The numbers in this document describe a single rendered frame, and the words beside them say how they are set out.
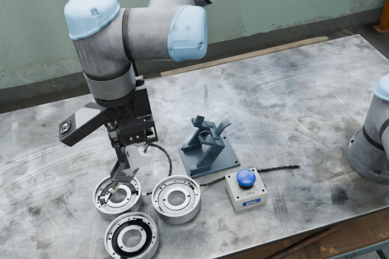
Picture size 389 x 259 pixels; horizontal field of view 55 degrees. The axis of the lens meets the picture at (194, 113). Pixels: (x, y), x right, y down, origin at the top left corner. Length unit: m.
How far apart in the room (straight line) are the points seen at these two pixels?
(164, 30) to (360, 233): 0.83
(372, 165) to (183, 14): 0.57
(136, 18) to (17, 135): 0.69
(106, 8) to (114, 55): 0.06
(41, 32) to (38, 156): 1.41
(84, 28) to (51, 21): 1.81
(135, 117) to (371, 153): 0.52
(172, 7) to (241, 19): 2.02
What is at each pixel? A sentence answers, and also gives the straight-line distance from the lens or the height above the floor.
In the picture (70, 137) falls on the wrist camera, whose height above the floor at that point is 1.06.
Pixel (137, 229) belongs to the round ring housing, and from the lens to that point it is 0.80.
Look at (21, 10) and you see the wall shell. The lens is 2.32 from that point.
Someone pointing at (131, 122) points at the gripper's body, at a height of 1.07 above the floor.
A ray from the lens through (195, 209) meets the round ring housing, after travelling 0.80.
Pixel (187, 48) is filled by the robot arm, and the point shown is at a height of 1.23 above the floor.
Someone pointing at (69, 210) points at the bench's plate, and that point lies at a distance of 0.91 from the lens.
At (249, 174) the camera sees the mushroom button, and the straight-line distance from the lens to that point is 0.80.
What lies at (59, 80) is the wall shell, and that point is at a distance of 2.55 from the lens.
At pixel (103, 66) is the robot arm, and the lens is 0.56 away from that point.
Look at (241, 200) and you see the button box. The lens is 0.80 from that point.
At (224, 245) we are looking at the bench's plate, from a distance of 0.80.
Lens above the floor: 1.51
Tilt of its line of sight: 43 degrees down
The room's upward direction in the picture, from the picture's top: 6 degrees counter-clockwise
